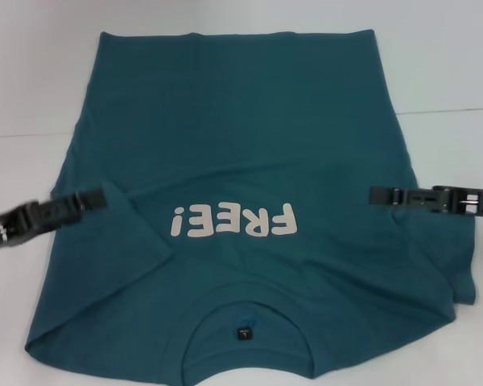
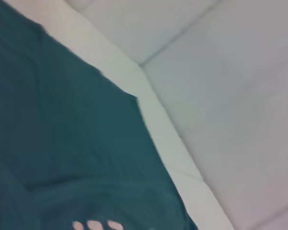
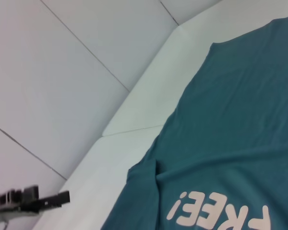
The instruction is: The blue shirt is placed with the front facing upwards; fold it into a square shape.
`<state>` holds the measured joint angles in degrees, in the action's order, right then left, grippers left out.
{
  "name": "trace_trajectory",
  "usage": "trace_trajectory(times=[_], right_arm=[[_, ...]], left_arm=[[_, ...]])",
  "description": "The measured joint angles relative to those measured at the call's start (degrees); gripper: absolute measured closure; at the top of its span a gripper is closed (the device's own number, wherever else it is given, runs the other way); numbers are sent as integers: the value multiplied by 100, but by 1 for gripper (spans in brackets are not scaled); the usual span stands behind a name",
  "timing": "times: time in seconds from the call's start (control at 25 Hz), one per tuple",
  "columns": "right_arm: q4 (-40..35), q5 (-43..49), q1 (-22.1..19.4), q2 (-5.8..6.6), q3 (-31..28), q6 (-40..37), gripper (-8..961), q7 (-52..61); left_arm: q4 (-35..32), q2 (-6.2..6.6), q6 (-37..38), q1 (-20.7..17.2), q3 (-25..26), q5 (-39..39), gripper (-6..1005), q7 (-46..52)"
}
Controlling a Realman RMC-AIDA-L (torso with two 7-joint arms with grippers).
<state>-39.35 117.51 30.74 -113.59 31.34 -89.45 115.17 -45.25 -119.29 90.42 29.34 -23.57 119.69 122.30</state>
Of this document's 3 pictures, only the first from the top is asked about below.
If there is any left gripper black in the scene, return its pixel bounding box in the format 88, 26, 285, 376
0, 187, 108, 253

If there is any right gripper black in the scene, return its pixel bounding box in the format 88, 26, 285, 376
369, 185, 483, 220

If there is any teal T-shirt with FREE print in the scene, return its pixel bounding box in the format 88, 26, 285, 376
26, 30, 478, 383

